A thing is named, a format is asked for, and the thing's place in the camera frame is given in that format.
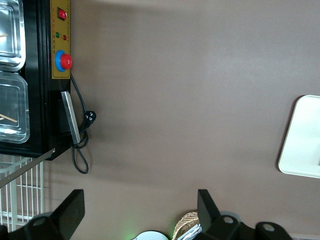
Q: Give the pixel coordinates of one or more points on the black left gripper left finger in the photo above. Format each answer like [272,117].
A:
[67,215]

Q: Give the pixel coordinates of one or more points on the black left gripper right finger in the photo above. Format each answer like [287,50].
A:
[210,220]

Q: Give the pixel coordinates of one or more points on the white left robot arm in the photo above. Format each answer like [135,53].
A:
[150,236]

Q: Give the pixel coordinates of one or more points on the shiny metal tray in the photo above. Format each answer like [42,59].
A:
[15,105]
[12,30]

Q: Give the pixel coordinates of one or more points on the cream plastic tray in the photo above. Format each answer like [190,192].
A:
[302,137]

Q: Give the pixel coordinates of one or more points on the stacked foil containers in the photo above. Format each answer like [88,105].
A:
[193,233]

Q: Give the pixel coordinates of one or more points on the wicker basket with foil containers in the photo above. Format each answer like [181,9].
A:
[186,220]

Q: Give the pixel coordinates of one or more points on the wooden stick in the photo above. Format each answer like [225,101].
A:
[3,35]
[8,118]

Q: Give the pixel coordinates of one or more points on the black sealing machine yellow panel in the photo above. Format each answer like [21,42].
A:
[42,75]

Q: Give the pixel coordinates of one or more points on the red emergency stop button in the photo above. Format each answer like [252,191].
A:
[64,61]

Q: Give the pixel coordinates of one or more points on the red rocker switch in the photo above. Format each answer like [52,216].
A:
[62,13]

